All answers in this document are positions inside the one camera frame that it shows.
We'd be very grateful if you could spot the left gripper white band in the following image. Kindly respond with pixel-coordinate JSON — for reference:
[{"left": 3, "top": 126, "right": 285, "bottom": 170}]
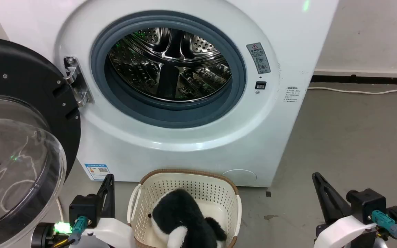
[{"left": 78, "top": 174, "right": 135, "bottom": 248}]

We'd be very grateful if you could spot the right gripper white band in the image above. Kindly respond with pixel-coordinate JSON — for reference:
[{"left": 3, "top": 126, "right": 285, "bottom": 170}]
[{"left": 312, "top": 172, "right": 379, "bottom": 248}]

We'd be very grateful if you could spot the white front-load washing machine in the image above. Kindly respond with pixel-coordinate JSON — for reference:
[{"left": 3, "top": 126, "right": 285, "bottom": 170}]
[{"left": 0, "top": 0, "right": 339, "bottom": 188}]

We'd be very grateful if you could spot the washer door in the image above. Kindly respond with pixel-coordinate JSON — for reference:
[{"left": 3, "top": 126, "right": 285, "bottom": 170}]
[{"left": 0, "top": 36, "right": 82, "bottom": 248}]

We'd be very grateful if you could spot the blue white energy sticker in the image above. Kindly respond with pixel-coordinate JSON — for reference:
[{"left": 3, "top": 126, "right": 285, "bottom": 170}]
[{"left": 84, "top": 163, "right": 111, "bottom": 182}]

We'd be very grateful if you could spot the black and white plush toy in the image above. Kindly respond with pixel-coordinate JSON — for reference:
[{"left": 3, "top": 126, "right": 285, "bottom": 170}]
[{"left": 150, "top": 188, "right": 227, "bottom": 248}]

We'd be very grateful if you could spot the cream perforated laundry basket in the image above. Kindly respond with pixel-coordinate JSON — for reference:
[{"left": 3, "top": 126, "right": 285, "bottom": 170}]
[{"left": 127, "top": 169, "right": 242, "bottom": 248}]

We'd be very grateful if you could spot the round white filter cover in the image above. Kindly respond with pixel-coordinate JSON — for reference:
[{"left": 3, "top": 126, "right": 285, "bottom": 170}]
[{"left": 222, "top": 169, "right": 257, "bottom": 186}]

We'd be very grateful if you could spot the grey rubber door gasket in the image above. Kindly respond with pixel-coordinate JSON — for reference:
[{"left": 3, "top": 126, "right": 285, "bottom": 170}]
[{"left": 90, "top": 10, "right": 247, "bottom": 129}]

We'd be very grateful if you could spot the small printed text label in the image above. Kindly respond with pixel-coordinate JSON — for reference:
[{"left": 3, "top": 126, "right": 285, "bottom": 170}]
[{"left": 286, "top": 86, "right": 300, "bottom": 104}]

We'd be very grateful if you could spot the metal door hinge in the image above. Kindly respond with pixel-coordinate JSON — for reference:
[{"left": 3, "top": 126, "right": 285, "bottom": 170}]
[{"left": 63, "top": 56, "right": 92, "bottom": 107}]

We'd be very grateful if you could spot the black baseboard strip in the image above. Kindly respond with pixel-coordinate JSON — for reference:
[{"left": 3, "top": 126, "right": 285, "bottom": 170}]
[{"left": 310, "top": 74, "right": 397, "bottom": 85}]

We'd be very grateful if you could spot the stainless steel drum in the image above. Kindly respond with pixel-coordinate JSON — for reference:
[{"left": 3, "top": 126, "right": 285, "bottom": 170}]
[{"left": 108, "top": 27, "right": 233, "bottom": 103}]

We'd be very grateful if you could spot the grey warning sticker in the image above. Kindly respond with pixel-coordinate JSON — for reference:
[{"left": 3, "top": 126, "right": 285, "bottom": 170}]
[{"left": 246, "top": 42, "right": 271, "bottom": 75}]

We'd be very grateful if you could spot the left teal connector cable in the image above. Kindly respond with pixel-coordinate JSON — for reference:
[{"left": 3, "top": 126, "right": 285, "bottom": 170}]
[{"left": 52, "top": 216, "right": 89, "bottom": 248}]

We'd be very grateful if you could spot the teal connector cable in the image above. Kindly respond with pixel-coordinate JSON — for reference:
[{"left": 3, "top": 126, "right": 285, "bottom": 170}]
[
  {"left": 52, "top": 216, "right": 89, "bottom": 248},
  {"left": 368, "top": 210, "right": 397, "bottom": 248}
]

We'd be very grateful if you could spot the right teal connector cable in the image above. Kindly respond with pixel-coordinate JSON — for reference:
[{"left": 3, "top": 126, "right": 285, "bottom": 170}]
[{"left": 368, "top": 210, "right": 397, "bottom": 248}]

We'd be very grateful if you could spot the white floor cable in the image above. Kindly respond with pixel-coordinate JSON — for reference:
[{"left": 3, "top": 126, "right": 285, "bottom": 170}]
[{"left": 307, "top": 86, "right": 397, "bottom": 95}]

